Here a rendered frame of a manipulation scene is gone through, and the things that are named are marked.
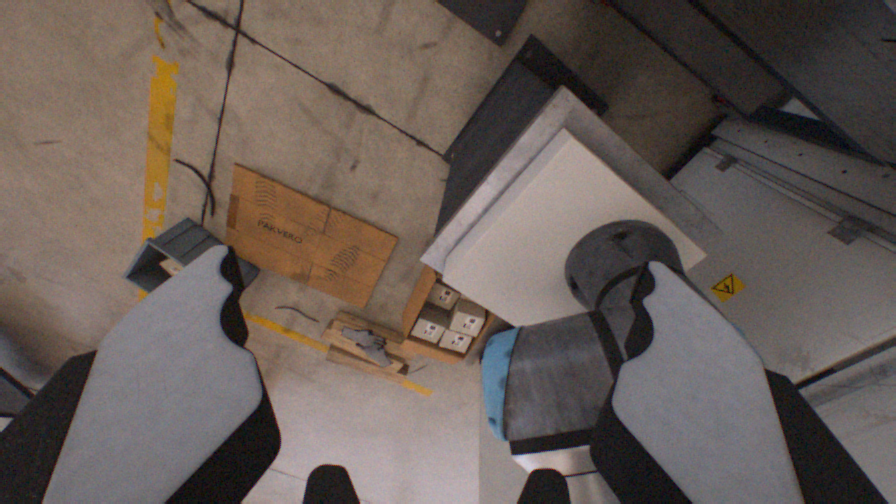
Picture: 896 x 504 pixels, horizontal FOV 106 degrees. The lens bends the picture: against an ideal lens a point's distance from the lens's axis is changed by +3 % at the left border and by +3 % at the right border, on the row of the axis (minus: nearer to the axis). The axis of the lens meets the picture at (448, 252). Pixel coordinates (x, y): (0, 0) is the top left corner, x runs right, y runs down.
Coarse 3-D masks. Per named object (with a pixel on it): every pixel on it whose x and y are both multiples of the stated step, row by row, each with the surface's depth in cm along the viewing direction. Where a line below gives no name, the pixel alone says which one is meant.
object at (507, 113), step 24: (528, 72) 76; (504, 96) 85; (528, 96) 62; (480, 120) 98; (504, 120) 68; (528, 120) 53; (456, 144) 116; (480, 144) 77; (504, 144) 57; (456, 168) 87; (480, 168) 63; (456, 192) 70
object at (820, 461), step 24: (768, 384) 7; (792, 384) 7; (792, 408) 6; (792, 432) 6; (816, 432) 6; (792, 456) 5; (816, 456) 5; (840, 456) 5; (816, 480) 5; (840, 480) 5; (864, 480) 5
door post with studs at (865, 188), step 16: (720, 128) 109; (736, 128) 104; (752, 144) 96; (768, 144) 92; (784, 160) 85; (800, 160) 82; (816, 160) 79; (816, 176) 77; (832, 176) 74; (848, 176) 71; (848, 192) 70; (864, 192) 68; (880, 192) 66
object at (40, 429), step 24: (72, 360) 6; (48, 384) 6; (72, 384) 6; (24, 408) 5; (48, 408) 5; (72, 408) 5; (0, 432) 5; (24, 432) 5; (48, 432) 5; (0, 456) 5; (24, 456) 5; (48, 456) 5; (0, 480) 4; (24, 480) 5; (48, 480) 5
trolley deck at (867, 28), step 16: (832, 0) 32; (848, 0) 31; (864, 0) 30; (880, 0) 28; (848, 16) 32; (864, 16) 31; (880, 16) 30; (864, 32) 33; (880, 32) 32; (880, 48) 34
